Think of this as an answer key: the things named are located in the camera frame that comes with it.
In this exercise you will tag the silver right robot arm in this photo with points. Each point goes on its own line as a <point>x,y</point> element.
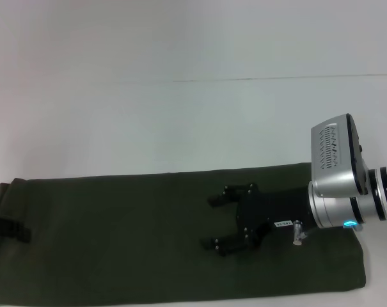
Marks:
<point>356,201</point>

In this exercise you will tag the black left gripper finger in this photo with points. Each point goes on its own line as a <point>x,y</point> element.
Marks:
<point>14,231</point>

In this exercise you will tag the dark green FREE t-shirt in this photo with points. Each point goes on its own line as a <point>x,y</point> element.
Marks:
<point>116,240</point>

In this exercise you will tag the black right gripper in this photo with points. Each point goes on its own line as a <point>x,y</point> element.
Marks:
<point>273,212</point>

